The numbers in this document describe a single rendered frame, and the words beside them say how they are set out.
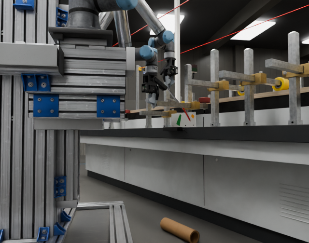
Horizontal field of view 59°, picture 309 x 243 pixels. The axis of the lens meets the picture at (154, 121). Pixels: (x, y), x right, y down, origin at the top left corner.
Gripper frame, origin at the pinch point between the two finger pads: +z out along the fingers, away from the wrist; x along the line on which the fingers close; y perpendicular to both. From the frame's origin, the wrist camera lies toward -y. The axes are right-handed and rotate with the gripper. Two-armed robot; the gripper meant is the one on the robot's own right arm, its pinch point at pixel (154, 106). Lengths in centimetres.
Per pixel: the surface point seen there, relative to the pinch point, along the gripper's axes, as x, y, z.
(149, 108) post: -53, -31, -4
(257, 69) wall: -400, -665, -185
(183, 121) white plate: -6.7, -28.5, 8.6
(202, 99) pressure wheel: 1.8, -38.8, -6.7
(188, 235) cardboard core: 14, -15, 77
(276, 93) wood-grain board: 50, -50, -6
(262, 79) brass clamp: 55, -30, -11
